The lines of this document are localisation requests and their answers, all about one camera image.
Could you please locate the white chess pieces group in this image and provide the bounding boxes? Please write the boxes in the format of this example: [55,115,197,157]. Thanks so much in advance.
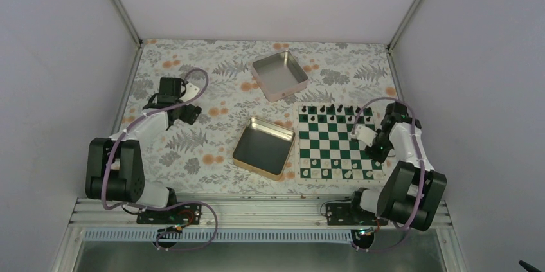
[299,159,385,181]

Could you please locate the gold square tin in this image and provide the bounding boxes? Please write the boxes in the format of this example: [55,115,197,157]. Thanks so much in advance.
[232,116,296,181]

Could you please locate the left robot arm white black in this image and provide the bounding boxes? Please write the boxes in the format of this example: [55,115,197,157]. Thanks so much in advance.
[85,77,202,224]

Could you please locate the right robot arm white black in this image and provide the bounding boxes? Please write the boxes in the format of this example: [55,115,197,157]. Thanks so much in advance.
[348,98,447,231]

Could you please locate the black chess pieces row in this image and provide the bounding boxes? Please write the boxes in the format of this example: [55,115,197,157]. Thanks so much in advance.
[298,104,374,125]

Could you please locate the green white chess board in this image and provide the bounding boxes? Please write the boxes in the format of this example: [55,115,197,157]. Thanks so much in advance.
[294,102,388,186]

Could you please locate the floral table mat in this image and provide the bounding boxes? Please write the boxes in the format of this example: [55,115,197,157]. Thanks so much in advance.
[121,39,397,195]

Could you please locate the pink square tin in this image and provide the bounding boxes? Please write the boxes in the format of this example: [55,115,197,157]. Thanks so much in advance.
[249,49,308,102]

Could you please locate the left wrist camera silver plate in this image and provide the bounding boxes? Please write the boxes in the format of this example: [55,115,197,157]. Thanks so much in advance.
[181,82,201,102]

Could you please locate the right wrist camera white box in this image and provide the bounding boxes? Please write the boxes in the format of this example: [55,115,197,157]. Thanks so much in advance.
[350,124,376,146]

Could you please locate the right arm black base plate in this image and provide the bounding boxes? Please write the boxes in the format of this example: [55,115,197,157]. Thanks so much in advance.
[320,202,388,226]

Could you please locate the aluminium mounting rail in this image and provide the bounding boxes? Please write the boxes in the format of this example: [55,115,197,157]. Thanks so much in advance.
[70,195,452,243]

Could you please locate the left aluminium frame post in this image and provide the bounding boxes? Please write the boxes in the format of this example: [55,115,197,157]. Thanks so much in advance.
[111,0,142,48]

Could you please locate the aluminium frame post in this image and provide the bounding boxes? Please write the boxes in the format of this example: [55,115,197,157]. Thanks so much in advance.
[111,0,142,48]
[388,0,423,54]

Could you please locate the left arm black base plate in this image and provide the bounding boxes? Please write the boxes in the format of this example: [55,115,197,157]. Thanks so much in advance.
[136,203,202,226]

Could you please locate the right aluminium frame post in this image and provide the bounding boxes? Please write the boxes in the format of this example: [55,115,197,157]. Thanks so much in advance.
[388,0,423,54]

